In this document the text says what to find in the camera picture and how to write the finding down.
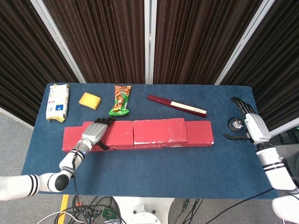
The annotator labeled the yellow floor tape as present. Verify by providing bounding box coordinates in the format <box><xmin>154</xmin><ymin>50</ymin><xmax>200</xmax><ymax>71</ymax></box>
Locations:
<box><xmin>57</xmin><ymin>195</ymin><xmax>70</xmax><ymax>224</ymax></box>

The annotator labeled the brown pleated screen panel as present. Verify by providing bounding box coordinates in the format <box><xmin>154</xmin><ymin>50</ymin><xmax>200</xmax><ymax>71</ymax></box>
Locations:
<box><xmin>214</xmin><ymin>0</ymin><xmax>299</xmax><ymax>140</ymax></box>
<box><xmin>0</xmin><ymin>0</ymin><xmax>86</xmax><ymax>128</ymax></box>
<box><xmin>30</xmin><ymin>0</ymin><xmax>150</xmax><ymax>84</ymax></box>
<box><xmin>144</xmin><ymin>0</ymin><xmax>276</xmax><ymax>85</ymax></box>

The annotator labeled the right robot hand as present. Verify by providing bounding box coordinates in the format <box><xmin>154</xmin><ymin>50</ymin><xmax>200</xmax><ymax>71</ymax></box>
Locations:
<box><xmin>223</xmin><ymin>97</ymin><xmax>272</xmax><ymax>145</ymax></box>

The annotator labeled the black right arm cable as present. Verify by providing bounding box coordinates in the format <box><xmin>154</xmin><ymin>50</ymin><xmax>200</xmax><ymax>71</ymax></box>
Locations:
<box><xmin>200</xmin><ymin>188</ymin><xmax>274</xmax><ymax>221</ymax></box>

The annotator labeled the white snack packet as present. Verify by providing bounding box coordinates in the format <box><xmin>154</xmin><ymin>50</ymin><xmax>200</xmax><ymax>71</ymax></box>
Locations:
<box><xmin>45</xmin><ymin>84</ymin><xmax>71</xmax><ymax>123</ymax></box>

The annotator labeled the red brick with chipped white edge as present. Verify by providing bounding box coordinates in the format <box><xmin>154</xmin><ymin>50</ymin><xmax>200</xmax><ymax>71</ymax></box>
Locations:
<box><xmin>132</xmin><ymin>118</ymin><xmax>188</xmax><ymax>144</ymax></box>

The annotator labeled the dark red white long box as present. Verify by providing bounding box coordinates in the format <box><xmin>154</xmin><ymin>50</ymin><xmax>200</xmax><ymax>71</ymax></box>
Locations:
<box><xmin>147</xmin><ymin>94</ymin><xmax>207</xmax><ymax>118</ymax></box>

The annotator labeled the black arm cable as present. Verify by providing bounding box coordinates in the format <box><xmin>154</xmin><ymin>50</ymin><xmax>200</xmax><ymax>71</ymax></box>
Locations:
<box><xmin>71</xmin><ymin>142</ymin><xmax>81</xmax><ymax>198</ymax></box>
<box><xmin>200</xmin><ymin>188</ymin><xmax>274</xmax><ymax>221</ymax></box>

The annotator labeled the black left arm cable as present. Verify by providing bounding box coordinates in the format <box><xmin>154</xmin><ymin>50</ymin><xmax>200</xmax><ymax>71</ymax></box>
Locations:
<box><xmin>71</xmin><ymin>142</ymin><xmax>81</xmax><ymax>198</ymax></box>

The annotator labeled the orange green snack bag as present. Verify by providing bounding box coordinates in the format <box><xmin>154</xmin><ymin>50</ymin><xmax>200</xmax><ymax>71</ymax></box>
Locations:
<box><xmin>108</xmin><ymin>84</ymin><xmax>133</xmax><ymax>117</ymax></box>

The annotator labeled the black floor cable tangle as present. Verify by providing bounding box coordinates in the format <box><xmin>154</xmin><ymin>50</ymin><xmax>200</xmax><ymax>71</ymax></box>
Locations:
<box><xmin>70</xmin><ymin>195</ymin><xmax>124</xmax><ymax>224</ymax></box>

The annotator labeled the black cable with green plug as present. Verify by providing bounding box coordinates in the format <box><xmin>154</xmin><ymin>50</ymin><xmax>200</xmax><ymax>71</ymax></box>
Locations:
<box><xmin>179</xmin><ymin>198</ymin><xmax>204</xmax><ymax>224</ymax></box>

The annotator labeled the yellow sponge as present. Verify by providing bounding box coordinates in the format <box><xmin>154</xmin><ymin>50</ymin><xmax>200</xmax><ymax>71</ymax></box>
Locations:
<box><xmin>78</xmin><ymin>92</ymin><xmax>102</xmax><ymax>110</ymax></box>

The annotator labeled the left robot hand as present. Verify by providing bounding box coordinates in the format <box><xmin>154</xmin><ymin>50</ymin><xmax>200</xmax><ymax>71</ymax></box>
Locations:
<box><xmin>80</xmin><ymin>117</ymin><xmax>117</xmax><ymax>150</ymax></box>

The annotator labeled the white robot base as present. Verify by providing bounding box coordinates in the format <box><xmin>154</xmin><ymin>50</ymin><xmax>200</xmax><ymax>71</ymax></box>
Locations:
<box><xmin>112</xmin><ymin>196</ymin><xmax>175</xmax><ymax>224</ymax></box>

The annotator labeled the blue table cloth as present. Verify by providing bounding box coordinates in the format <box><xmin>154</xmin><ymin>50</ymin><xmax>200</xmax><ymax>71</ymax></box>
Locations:
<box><xmin>21</xmin><ymin>83</ymin><xmax>280</xmax><ymax>200</ymax></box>

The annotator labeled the red foam brick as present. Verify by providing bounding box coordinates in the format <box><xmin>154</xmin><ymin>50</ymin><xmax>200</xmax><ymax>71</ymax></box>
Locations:
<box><xmin>162</xmin><ymin>120</ymin><xmax>214</xmax><ymax>148</ymax></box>
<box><xmin>62</xmin><ymin>126</ymin><xmax>115</xmax><ymax>152</ymax></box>
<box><xmin>113</xmin><ymin>142</ymin><xmax>164</xmax><ymax>150</ymax></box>
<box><xmin>82</xmin><ymin>120</ymin><xmax>135</xmax><ymax>147</ymax></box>

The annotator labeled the white floor cable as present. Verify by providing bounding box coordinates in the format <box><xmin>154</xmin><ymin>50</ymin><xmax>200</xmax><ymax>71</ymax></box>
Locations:
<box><xmin>36</xmin><ymin>211</ymin><xmax>82</xmax><ymax>224</ymax></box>

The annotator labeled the green circuit board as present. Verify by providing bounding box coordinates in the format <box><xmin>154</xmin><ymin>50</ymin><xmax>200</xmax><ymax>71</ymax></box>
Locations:
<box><xmin>101</xmin><ymin>207</ymin><xmax>117</xmax><ymax>219</ymax></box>

